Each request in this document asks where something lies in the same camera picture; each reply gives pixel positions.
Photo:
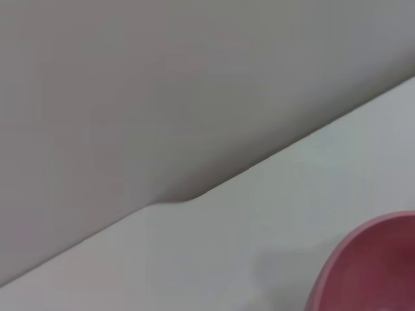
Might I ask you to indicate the pink plastic bowl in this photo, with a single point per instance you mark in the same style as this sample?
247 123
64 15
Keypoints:
373 265

